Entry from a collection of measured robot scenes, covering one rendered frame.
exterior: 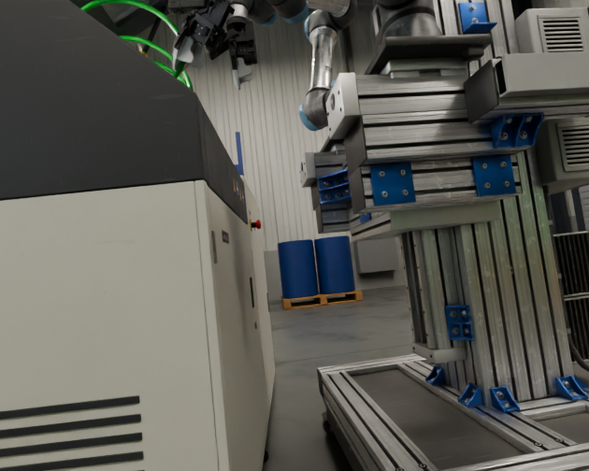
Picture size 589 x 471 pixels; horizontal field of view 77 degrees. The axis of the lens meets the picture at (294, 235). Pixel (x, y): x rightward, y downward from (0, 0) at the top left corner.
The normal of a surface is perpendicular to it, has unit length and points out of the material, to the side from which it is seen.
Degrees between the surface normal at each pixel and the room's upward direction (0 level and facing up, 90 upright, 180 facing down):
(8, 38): 90
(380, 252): 90
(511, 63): 90
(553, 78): 90
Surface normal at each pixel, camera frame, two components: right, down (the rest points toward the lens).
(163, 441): 0.01, -0.09
